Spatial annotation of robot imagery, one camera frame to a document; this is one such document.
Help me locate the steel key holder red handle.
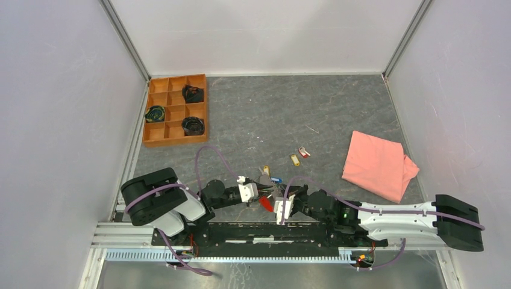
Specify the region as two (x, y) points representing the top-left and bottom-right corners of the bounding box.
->
(257, 170), (285, 213)

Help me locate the yellow key tag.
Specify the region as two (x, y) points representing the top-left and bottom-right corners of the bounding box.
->
(290, 154), (301, 166)
(263, 166), (271, 177)

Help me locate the red key tag with ring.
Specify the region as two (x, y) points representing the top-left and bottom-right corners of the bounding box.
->
(298, 146), (311, 158)

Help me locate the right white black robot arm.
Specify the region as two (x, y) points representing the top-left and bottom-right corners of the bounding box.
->
(273, 185), (484, 252)

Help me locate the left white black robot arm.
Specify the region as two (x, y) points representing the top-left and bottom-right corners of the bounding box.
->
(121, 167), (276, 246)

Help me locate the pink folded cloth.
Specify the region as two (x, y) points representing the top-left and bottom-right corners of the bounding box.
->
(342, 131), (419, 204)

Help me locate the black rolled item bottom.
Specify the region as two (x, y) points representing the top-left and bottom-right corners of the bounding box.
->
(181, 116), (205, 136)

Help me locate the black rolled item top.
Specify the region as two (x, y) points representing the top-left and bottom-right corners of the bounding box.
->
(181, 84), (204, 104)

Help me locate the green black rolled item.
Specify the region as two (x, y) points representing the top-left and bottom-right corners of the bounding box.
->
(144, 105), (166, 123)

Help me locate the orange compartment tray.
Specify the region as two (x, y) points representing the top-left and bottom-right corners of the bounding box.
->
(142, 74), (208, 148)

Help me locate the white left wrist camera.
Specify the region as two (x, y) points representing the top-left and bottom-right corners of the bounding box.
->
(236, 176), (259, 203)

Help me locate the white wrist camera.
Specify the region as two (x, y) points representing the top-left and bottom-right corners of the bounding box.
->
(273, 195), (295, 225)
(236, 176), (259, 203)

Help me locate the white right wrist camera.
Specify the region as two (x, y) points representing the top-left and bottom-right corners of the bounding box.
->
(273, 195), (295, 225)

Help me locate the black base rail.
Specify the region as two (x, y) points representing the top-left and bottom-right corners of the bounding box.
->
(168, 222), (389, 257)

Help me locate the white slotted cable duct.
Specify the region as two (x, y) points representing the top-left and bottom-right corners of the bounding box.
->
(105, 248), (356, 265)

